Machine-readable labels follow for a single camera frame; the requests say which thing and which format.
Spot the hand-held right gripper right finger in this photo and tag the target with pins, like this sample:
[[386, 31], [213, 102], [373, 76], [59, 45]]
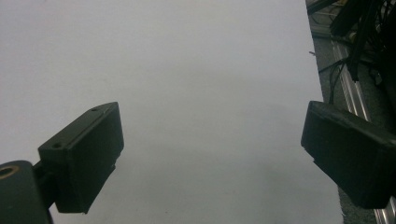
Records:
[[348, 155]]

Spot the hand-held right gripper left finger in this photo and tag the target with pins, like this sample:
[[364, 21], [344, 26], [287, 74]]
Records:
[[84, 158]]

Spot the aluminium frame rail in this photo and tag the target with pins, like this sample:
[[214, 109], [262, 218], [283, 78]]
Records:
[[351, 90]]

